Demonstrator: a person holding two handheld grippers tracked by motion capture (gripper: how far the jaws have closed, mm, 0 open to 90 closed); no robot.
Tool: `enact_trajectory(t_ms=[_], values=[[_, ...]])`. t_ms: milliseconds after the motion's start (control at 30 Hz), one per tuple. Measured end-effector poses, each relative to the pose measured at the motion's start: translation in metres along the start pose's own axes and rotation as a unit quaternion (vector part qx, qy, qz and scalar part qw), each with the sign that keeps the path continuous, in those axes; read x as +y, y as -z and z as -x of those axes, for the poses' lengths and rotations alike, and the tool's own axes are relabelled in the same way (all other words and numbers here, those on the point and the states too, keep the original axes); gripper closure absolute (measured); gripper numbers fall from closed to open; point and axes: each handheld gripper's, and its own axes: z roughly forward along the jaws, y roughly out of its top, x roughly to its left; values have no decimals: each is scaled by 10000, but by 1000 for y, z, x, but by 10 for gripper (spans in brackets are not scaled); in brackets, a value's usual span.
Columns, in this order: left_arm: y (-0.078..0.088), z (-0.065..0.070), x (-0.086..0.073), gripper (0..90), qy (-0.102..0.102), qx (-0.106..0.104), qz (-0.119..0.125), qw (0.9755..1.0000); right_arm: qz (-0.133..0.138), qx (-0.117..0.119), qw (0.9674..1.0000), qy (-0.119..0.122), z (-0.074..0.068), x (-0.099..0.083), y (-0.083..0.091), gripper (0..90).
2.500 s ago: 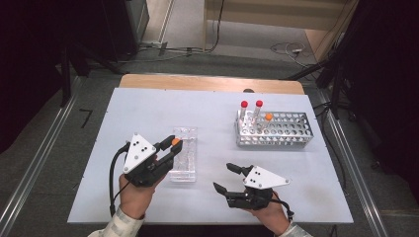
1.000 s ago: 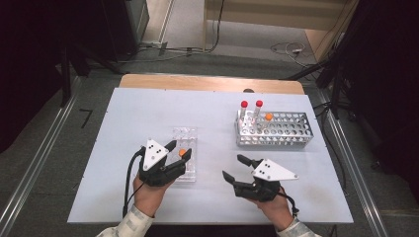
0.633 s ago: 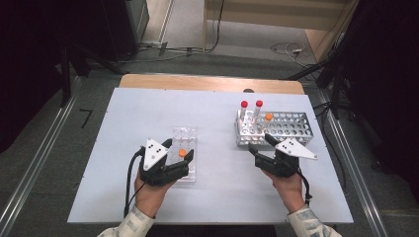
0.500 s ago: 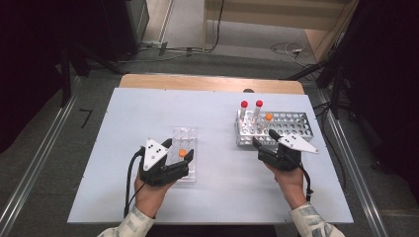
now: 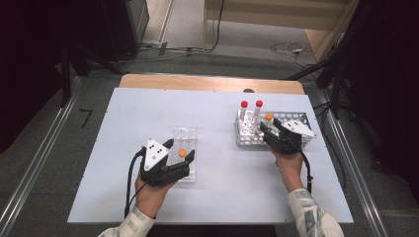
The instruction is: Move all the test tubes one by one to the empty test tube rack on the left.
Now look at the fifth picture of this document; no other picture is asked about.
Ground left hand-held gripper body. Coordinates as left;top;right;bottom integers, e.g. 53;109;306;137
139;138;192;188

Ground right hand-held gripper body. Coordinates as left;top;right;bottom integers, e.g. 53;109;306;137
261;118;318;156

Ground clear plastic tube rack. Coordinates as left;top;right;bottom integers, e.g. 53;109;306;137
168;125;199;184

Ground metal perforated tube rack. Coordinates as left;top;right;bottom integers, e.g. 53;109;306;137
233;110;314;148

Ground red-capped test tube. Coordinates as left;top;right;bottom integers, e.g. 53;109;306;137
251;100;265;128
239;100;249;128

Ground person's right hand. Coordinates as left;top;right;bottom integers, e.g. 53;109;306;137
268;145;305;194

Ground person's left hand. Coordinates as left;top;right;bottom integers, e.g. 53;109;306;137
134;174;176;219

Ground white table board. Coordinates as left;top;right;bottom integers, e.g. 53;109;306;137
66;87;355;226

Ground wooden table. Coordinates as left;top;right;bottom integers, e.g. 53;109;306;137
118;73;306;96

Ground black metal stand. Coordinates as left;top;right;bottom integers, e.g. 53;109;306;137
58;41;127;109
284;0;360;120

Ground person's dark clothing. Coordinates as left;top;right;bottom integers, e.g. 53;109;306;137
146;224;278;237

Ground light wooden furniture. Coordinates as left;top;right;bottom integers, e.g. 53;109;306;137
202;0;361;64

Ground black cabinet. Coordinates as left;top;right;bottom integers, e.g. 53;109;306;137
98;0;150;63

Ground left hand-held gripper cable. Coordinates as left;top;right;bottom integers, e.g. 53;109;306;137
124;147;148;219

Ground hand-held gripper cable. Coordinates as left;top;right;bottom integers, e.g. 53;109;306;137
297;149;314;196
124;147;148;219

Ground right hand-held gripper cable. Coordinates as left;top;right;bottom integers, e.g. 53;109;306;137
297;149;314;196

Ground white floor cable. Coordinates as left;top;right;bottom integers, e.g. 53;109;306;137
270;41;311;68

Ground aluminium floor rail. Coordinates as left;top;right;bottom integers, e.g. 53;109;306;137
315;88;390;237
0;76;83;237

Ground grey floor cables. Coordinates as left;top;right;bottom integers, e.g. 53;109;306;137
118;39;207;64

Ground black hanging cable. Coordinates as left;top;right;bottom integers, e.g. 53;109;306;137
209;0;227;53

